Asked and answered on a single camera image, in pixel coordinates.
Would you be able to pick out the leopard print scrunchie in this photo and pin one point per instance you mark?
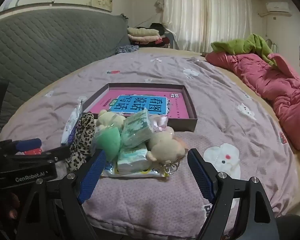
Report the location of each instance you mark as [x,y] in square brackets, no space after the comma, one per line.
[82,140]

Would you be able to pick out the beige plush toy pink bow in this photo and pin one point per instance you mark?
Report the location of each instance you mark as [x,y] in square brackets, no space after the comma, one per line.
[165,146]

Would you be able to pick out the white air conditioner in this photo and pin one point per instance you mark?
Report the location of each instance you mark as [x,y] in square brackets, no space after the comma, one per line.
[277,7]

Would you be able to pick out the pink book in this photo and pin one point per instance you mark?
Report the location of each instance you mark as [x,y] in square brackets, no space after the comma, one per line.
[130,100]

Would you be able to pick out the white teal tissue pack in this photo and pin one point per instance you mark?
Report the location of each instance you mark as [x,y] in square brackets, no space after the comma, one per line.
[132,160]

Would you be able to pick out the beige folded garment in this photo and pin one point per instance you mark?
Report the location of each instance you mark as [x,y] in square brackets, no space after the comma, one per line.
[142,31]

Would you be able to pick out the green makeup sponge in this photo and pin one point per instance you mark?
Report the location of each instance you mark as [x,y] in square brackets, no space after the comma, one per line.
[108,141]

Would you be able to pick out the green printed tissue pack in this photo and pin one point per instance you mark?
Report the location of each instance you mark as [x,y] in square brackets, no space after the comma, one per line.
[137,128]

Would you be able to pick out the metal chair back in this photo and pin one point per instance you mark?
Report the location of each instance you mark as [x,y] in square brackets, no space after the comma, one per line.
[272,43]

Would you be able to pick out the green blanket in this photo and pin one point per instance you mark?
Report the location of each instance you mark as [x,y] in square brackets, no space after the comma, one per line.
[250,43]

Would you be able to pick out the grey quilted headboard cover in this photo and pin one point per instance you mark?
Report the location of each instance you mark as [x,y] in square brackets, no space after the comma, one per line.
[40,45]

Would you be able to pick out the blue patterned cloth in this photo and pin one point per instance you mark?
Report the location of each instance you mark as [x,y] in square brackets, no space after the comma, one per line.
[126,49]

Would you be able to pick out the cream plush bear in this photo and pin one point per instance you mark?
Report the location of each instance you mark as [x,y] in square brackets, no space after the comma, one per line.
[110,120]

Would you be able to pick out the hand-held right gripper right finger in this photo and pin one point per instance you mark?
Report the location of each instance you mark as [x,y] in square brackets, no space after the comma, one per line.
[200,177]

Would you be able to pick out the white curtain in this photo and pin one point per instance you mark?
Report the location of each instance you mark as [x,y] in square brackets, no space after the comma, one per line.
[205,12]

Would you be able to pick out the black garment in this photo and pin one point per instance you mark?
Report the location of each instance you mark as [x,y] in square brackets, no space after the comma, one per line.
[156,26]

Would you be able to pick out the white blue wet wipes packet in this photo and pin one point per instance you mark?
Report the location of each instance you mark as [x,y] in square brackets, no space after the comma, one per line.
[71,123]

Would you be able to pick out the purple printed bed sheet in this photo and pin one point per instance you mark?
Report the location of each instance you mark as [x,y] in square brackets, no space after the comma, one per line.
[145,205]

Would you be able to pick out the pink folded garment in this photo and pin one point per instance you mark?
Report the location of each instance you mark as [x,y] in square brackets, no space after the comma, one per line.
[143,38]

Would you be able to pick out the shallow brown cardboard box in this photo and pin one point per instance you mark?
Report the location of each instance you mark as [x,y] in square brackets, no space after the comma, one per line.
[187,126]

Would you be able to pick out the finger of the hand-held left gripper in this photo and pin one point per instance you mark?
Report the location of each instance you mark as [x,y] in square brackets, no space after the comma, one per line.
[55,155]
[27,144]

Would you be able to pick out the person's left hand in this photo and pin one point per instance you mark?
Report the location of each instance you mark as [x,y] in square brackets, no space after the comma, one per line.
[7,210]

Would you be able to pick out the pink quilt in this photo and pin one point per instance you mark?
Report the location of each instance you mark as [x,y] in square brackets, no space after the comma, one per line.
[272,80]

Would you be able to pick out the white yellow packet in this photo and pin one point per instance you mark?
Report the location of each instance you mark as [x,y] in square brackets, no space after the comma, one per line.
[140,174]

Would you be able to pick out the stack of folded clothes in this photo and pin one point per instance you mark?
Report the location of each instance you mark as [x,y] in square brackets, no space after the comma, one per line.
[165,41]

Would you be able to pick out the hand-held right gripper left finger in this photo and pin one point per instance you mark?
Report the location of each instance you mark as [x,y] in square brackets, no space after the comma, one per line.
[92,177]

